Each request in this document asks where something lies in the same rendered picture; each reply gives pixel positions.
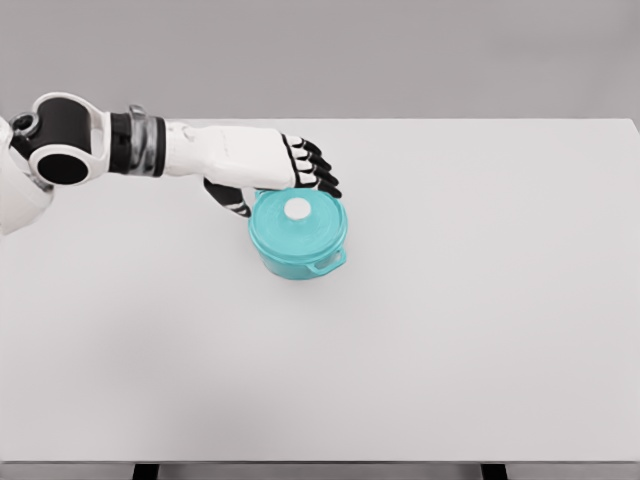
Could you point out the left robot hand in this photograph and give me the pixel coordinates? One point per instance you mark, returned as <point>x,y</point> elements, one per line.
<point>250,157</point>

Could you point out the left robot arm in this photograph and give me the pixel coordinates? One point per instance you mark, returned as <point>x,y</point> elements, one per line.
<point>65,145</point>

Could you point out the teal pot lid white knob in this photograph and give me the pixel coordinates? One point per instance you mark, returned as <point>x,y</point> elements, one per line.
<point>298,220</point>

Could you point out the teal pot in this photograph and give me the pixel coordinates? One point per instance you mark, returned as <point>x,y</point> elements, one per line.
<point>295,264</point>

